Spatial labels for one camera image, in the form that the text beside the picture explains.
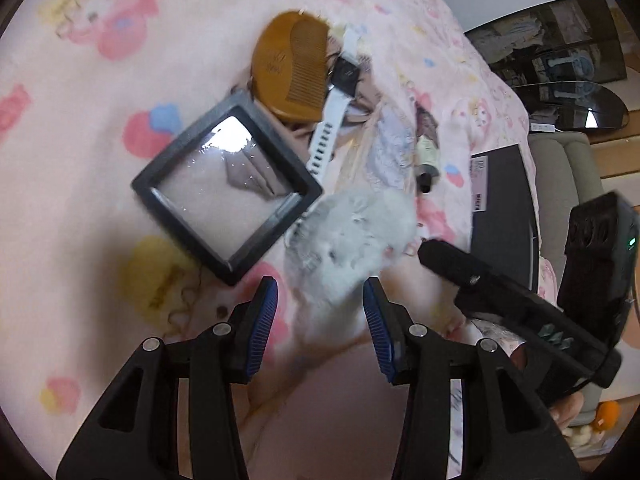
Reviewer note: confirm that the dark glass table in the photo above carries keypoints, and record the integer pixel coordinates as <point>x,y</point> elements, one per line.
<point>575,60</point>

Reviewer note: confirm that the wooden comb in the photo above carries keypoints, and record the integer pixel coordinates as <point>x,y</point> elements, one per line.
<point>285,60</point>

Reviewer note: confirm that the clear plastic bag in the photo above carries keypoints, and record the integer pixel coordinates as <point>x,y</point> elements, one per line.
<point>390,145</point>

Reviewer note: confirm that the person's right hand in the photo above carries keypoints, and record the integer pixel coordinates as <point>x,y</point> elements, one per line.
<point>567,412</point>

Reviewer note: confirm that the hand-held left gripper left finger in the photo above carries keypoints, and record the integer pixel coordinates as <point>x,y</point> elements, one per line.
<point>262,325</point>

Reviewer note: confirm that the grey padded bed frame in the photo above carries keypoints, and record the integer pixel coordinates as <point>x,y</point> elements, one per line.
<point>560,175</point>

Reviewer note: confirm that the black storage box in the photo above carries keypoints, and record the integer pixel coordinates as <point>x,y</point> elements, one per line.
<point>500,210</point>

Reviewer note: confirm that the fluffy white plush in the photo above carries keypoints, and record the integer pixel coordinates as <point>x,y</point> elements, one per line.
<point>345,230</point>

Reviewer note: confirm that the small cream tube black cap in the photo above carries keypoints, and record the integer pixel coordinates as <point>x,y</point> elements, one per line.
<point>426,155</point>

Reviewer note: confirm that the pink printed blanket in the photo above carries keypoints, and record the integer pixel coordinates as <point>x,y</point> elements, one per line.
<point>75,110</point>

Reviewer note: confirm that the black square display frame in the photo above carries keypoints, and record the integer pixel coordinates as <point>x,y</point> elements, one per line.
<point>215,210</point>

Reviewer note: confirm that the orange plush toy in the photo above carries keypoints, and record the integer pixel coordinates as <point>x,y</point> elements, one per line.
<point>606,414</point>

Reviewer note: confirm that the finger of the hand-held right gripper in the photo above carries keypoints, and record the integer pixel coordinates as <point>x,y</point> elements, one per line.
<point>500,292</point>

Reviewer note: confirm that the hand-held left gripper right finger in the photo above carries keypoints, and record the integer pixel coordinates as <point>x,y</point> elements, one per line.
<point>375,325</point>

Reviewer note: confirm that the white smartwatch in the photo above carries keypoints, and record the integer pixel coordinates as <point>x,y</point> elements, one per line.
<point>345,77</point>

